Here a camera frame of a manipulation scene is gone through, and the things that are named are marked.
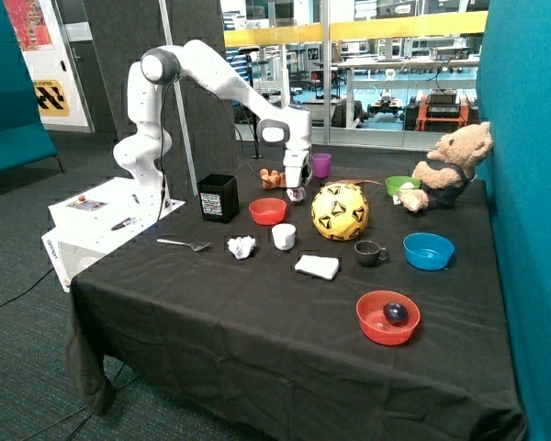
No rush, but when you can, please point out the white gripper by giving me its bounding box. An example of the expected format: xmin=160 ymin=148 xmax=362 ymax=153
xmin=283 ymin=152 xmax=312 ymax=189

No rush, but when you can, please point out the paper ball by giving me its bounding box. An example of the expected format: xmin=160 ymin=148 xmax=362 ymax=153
xmin=287 ymin=187 xmax=306 ymax=202
xmin=227 ymin=236 xmax=256 ymax=260

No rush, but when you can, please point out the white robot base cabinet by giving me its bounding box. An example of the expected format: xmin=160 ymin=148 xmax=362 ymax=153
xmin=42 ymin=177 xmax=185 ymax=292

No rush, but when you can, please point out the small brown plush toy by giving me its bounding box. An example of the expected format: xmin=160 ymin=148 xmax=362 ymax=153
xmin=260 ymin=168 xmax=287 ymax=190

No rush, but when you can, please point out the purple plastic cup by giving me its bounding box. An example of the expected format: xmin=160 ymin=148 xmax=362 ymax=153
xmin=312 ymin=153 xmax=332 ymax=178

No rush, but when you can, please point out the red bowl near bin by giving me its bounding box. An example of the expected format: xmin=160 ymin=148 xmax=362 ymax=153
xmin=248 ymin=198 xmax=287 ymax=226

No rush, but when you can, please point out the yellow black soccer ball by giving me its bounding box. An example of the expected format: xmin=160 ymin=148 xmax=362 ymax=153
xmin=310 ymin=183 xmax=369 ymax=242

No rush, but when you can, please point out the white cup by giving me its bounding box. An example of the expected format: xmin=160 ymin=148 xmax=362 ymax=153
xmin=272 ymin=223 xmax=296 ymax=251

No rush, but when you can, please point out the black square bin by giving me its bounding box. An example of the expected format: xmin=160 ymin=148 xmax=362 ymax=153
xmin=197 ymin=174 xmax=240 ymax=223

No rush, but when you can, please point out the green bowl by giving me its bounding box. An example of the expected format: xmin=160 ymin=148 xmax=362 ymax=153
xmin=385 ymin=175 xmax=421 ymax=197

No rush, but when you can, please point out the white folded cloth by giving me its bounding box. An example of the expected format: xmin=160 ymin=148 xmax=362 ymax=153
xmin=294 ymin=254 xmax=340 ymax=280

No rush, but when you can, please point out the black mug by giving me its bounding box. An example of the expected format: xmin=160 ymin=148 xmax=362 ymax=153
xmin=354 ymin=240 xmax=388 ymax=267

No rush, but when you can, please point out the metal spoon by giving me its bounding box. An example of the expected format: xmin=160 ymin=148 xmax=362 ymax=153
xmin=156 ymin=238 xmax=210 ymax=252

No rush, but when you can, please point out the black tablecloth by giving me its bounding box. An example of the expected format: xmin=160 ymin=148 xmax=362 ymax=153
xmin=65 ymin=166 xmax=528 ymax=440

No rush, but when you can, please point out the brown teddy bear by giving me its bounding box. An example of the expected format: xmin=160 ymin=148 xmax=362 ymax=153
xmin=399 ymin=121 xmax=493 ymax=212

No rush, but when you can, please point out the blue bowl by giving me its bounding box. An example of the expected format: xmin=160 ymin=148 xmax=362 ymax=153
xmin=403 ymin=232 xmax=455 ymax=271

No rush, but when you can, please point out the red bowl front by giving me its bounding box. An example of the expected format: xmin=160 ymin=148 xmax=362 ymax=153
xmin=355 ymin=290 xmax=421 ymax=345

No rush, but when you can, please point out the dark purple plum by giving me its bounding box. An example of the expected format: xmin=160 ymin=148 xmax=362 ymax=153
xmin=383 ymin=301 xmax=409 ymax=325

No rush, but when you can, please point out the teal sofa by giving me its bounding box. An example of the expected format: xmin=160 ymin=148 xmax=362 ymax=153
xmin=0 ymin=1 xmax=58 ymax=173

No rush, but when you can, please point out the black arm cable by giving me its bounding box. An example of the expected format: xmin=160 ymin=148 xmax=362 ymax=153
xmin=155 ymin=75 xmax=185 ymax=221

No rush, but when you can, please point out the teal partition wall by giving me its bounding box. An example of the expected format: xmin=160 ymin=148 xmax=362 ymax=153
xmin=477 ymin=1 xmax=551 ymax=440

